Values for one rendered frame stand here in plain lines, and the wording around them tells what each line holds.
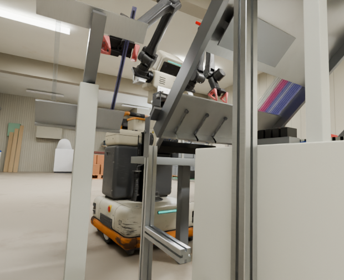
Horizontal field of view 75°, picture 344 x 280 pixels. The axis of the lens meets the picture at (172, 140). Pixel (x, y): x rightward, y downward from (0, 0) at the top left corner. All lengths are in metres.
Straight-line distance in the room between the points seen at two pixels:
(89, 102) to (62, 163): 8.98
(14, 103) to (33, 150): 1.98
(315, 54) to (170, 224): 1.33
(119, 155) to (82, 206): 0.95
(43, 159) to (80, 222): 9.75
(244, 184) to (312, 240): 0.15
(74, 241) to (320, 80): 0.78
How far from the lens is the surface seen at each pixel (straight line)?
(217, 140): 1.15
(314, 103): 0.49
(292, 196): 0.49
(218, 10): 0.78
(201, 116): 1.02
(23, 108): 10.78
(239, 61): 0.58
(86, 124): 0.80
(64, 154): 9.76
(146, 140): 0.93
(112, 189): 1.72
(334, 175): 0.46
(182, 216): 1.38
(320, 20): 0.55
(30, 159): 10.56
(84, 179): 0.80
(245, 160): 0.51
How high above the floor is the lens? 0.57
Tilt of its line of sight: 6 degrees up
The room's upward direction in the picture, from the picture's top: 2 degrees clockwise
